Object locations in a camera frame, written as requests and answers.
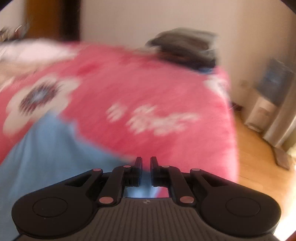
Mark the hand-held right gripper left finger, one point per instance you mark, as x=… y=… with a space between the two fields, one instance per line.
x=138 y=169

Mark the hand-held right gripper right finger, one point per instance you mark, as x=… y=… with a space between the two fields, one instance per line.
x=153 y=169

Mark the light blue printed t-shirt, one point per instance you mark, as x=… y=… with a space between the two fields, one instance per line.
x=46 y=162

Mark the pink floral blanket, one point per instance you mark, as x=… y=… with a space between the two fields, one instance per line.
x=150 y=81

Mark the dark grey folded garment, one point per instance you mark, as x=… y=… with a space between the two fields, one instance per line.
x=196 y=58

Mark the pale cardboard box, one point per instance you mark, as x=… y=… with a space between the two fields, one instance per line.
x=261 y=113

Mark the beige curtain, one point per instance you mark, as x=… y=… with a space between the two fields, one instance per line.
x=284 y=120

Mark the blue plastic bag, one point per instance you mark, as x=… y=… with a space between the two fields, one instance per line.
x=275 y=78

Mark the white shirt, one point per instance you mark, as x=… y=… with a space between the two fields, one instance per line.
x=27 y=51

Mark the wooden door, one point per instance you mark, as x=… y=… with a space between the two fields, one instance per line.
x=39 y=20

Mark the cluster of jars and bottles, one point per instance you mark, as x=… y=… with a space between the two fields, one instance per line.
x=9 y=32

